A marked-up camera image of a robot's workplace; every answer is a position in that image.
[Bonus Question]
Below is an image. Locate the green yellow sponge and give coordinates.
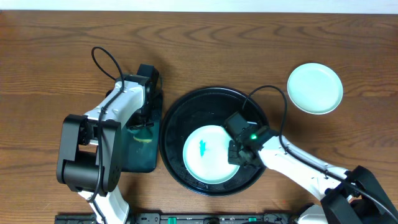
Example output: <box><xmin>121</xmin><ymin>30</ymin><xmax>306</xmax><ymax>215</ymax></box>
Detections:
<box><xmin>133</xmin><ymin>128</ymin><xmax>154</xmax><ymax>143</ymax></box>

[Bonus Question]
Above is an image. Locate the mint green plate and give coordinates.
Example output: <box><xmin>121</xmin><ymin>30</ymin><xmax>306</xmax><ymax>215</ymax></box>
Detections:
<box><xmin>182</xmin><ymin>125</ymin><xmax>240</xmax><ymax>184</ymax></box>
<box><xmin>287</xmin><ymin>63</ymin><xmax>343</xmax><ymax>115</ymax></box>

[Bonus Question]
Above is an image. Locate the black rectangular tray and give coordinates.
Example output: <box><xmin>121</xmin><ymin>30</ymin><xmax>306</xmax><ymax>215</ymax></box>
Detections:
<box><xmin>122</xmin><ymin>92</ymin><xmax>163</xmax><ymax>173</ymax></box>

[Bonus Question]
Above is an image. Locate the black round tray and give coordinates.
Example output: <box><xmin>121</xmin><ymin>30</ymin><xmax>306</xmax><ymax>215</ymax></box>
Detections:
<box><xmin>159</xmin><ymin>86</ymin><xmax>269</xmax><ymax>197</ymax></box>

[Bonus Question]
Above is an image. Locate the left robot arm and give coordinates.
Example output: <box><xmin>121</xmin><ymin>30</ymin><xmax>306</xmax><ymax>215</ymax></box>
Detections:
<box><xmin>56</xmin><ymin>70</ymin><xmax>162</xmax><ymax>223</ymax></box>

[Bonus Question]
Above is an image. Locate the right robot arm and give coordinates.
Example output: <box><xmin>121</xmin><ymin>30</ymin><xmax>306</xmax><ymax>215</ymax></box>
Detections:
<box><xmin>226</xmin><ymin>126</ymin><xmax>397</xmax><ymax>223</ymax></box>

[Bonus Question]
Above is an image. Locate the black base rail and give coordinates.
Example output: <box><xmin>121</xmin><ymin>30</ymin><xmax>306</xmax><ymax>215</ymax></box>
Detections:
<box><xmin>53</xmin><ymin>213</ymin><xmax>301</xmax><ymax>224</ymax></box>

